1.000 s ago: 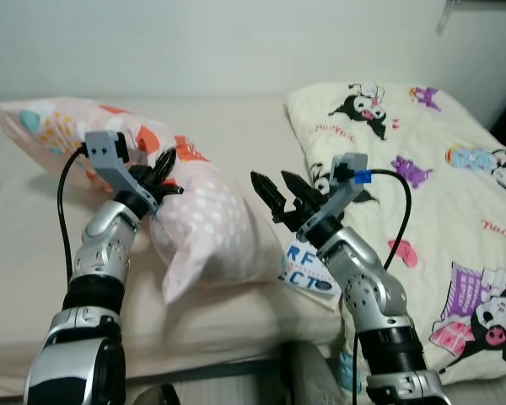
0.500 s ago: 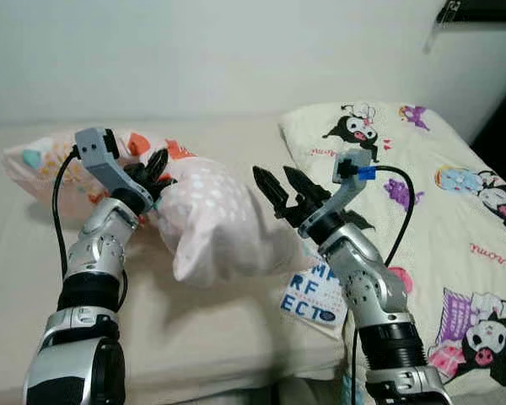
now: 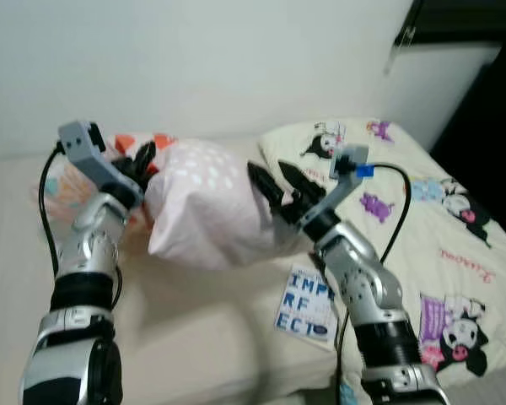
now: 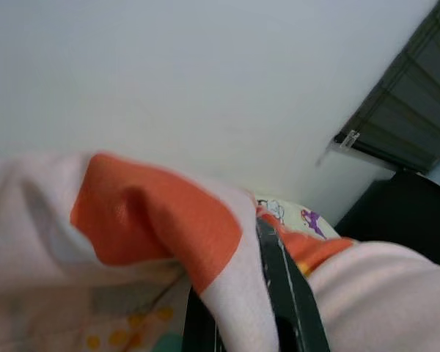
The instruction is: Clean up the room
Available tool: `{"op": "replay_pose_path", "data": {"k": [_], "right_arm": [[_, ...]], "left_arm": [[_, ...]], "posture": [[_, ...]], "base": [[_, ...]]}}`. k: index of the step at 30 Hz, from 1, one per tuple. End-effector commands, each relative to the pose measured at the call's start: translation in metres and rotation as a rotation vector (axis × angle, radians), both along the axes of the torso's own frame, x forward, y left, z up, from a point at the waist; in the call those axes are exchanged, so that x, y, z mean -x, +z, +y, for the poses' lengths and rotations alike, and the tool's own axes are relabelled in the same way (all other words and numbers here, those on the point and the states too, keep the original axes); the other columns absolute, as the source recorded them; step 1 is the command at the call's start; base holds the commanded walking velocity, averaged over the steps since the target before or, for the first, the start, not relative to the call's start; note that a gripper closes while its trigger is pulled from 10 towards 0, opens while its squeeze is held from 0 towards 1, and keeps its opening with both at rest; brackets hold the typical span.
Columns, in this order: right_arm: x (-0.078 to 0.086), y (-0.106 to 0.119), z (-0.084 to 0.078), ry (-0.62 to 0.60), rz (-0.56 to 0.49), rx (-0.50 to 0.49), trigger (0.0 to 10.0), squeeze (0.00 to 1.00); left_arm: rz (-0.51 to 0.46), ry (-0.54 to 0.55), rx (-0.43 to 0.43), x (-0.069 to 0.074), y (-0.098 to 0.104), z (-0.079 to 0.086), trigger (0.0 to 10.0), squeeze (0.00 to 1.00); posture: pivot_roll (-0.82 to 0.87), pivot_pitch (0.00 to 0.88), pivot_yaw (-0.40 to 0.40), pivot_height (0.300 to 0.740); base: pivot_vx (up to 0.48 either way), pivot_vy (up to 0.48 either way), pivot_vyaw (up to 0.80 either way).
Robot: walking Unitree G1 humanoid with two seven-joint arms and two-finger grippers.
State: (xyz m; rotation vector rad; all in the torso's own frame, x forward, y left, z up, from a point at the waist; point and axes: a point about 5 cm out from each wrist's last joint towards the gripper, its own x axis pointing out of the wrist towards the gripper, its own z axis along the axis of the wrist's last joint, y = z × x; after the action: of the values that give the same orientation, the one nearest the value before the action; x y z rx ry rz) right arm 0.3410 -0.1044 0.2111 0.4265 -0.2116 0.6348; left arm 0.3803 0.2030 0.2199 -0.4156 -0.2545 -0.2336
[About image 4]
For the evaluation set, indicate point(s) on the pink pillow with orange spots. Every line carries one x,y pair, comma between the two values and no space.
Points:
150,212

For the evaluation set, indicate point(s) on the dark window blind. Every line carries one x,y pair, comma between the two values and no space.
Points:
418,110

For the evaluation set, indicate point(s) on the black cabinet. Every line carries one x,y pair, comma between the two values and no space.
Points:
399,212

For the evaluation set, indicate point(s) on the clear plastic blind wand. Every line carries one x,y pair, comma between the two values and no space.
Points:
346,140

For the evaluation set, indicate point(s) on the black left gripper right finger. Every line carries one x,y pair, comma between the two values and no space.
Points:
289,293

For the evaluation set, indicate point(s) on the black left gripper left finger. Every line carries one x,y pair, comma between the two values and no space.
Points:
201,326

